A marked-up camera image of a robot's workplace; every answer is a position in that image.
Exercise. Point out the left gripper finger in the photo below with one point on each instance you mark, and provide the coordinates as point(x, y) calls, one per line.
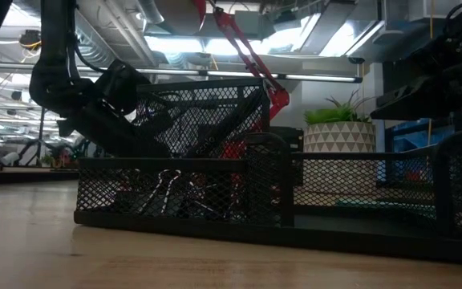
point(155, 121)

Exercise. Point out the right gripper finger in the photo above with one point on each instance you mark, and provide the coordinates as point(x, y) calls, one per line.
point(423, 102)

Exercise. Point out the black mesh desk organizer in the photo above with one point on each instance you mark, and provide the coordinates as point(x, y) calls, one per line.
point(167, 164)

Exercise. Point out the black pen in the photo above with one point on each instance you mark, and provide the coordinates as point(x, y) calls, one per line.
point(223, 124)

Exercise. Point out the black binder clip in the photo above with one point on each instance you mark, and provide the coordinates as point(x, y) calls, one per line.
point(203, 200)
point(163, 206)

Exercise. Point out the sticky note pad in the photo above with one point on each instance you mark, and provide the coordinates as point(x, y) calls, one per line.
point(391, 206)

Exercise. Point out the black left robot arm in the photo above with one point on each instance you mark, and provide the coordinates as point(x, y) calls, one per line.
point(56, 40)

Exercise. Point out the small red background object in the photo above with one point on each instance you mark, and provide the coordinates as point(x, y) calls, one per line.
point(414, 176)

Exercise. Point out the potted green succulent plant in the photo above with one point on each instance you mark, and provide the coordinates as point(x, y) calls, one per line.
point(339, 136)

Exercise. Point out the fluorescent light tube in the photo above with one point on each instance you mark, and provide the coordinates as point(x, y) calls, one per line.
point(319, 78)

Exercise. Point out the black background box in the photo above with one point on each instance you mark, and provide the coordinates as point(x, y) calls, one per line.
point(295, 138)

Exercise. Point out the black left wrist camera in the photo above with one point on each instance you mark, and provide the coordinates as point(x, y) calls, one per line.
point(120, 86)

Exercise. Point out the dome security camera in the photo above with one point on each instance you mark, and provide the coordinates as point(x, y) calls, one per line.
point(356, 60)

